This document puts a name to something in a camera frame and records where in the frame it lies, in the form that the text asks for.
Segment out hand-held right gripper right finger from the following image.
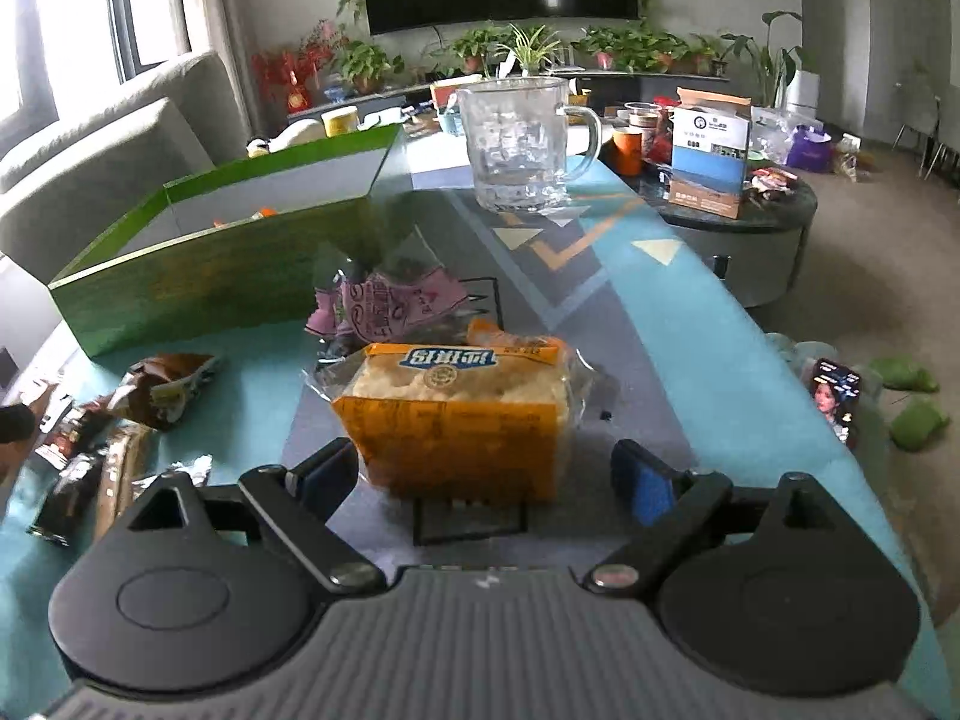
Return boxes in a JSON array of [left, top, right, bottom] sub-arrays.
[[585, 439, 875, 592]]

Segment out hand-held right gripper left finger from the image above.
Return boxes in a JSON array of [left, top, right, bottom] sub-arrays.
[[105, 439, 387, 592]]

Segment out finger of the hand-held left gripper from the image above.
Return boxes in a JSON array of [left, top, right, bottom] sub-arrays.
[[0, 403, 38, 445]]

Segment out tan kraft snack packet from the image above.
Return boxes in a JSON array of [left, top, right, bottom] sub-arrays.
[[94, 424, 155, 541]]

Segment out yellow orange cake packet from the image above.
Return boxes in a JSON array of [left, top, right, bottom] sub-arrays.
[[302, 317, 595, 505]]

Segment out silver foil snack packet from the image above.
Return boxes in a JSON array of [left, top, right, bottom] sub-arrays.
[[154, 454, 215, 488]]

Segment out green cardboard box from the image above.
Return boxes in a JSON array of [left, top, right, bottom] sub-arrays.
[[47, 122, 407, 361]]

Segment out dark red snack packet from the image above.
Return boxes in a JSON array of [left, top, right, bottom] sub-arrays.
[[34, 397, 121, 466]]

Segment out black snack packet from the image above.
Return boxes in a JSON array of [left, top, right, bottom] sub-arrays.
[[28, 454, 106, 542]]

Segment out brown green snack packet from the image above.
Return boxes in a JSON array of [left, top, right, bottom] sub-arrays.
[[109, 352, 222, 432]]

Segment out teal patterned tablecloth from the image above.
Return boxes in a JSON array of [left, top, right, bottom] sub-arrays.
[[0, 135, 953, 720]]

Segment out pink clear snack packet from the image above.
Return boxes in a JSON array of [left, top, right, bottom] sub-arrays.
[[304, 261, 471, 355]]

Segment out printed photo card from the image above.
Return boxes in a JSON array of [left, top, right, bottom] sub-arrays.
[[810, 358, 863, 451]]

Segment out round dark side table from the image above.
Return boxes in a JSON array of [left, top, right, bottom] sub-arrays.
[[645, 165, 818, 308]]

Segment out green soft object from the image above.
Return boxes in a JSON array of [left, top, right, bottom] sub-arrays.
[[870, 356, 940, 395], [889, 399, 953, 455]]

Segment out grey fabric sofa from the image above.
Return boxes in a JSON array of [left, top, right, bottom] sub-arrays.
[[0, 51, 327, 278]]

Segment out small red white packets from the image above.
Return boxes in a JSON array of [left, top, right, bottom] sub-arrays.
[[746, 165, 803, 203]]

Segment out orange cup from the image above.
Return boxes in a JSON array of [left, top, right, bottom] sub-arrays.
[[611, 127, 646, 175]]

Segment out white blue carton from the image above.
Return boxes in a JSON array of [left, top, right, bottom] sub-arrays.
[[666, 87, 755, 221]]

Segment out clear glass mug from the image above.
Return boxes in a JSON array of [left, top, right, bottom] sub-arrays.
[[456, 77, 605, 215]]

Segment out large black-framed window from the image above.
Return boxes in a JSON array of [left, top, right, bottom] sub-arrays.
[[0, 0, 46, 121]]

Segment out purple gift bag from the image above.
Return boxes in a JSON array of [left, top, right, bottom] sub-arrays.
[[784, 124, 833, 173]]

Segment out grey television console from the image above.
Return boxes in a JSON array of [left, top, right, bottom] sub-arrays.
[[289, 70, 732, 125]]

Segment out orange box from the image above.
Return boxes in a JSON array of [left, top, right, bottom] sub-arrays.
[[430, 75, 485, 110]]

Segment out red flower decoration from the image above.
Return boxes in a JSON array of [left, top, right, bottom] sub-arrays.
[[251, 22, 347, 119]]

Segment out row of potted plants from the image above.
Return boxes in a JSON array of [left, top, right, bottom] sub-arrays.
[[334, 24, 732, 96]]

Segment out white air purifier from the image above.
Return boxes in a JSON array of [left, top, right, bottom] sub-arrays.
[[784, 69, 822, 111]]

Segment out narrow black-framed window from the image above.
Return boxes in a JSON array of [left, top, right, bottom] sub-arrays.
[[105, 0, 218, 85]]

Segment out tall leafy plant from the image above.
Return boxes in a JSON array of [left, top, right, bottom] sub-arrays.
[[720, 11, 807, 107]]

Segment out spider plant in vase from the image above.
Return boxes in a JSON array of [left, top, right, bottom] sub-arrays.
[[495, 22, 563, 80]]

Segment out grey chair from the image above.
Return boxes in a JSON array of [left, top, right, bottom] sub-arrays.
[[892, 75, 960, 181]]

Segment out light curtain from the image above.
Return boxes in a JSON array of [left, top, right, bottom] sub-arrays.
[[199, 0, 261, 95]]

